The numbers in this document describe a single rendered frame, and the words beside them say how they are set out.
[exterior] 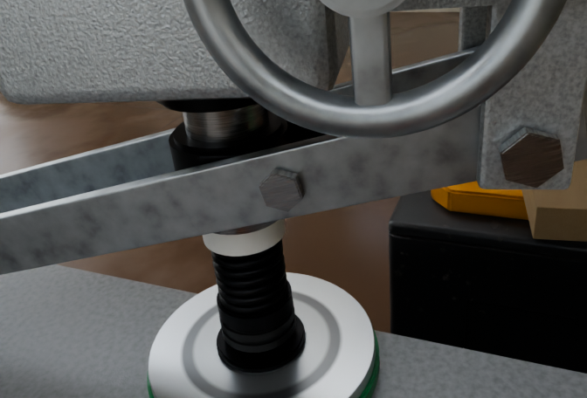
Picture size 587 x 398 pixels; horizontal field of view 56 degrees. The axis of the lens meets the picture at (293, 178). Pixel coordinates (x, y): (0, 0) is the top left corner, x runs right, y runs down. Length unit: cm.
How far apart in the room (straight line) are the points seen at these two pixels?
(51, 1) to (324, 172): 18
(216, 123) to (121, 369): 30
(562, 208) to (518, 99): 48
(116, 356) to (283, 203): 31
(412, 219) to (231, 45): 71
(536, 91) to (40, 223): 36
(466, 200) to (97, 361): 59
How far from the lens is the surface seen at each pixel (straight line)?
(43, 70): 34
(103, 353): 62
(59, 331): 67
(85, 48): 32
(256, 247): 44
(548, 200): 80
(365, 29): 22
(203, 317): 58
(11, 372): 65
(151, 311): 65
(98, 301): 69
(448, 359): 56
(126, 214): 42
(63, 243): 47
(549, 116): 32
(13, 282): 79
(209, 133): 40
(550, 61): 31
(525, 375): 56
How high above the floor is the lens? 121
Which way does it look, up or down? 27 degrees down
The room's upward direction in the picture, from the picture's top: 6 degrees counter-clockwise
